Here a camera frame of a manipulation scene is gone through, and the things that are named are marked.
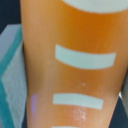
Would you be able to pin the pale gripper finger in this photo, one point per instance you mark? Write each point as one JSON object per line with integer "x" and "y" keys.
{"x": 13, "y": 86}

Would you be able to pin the orange bread loaf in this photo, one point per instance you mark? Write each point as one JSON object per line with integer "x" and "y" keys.
{"x": 76, "y": 54}

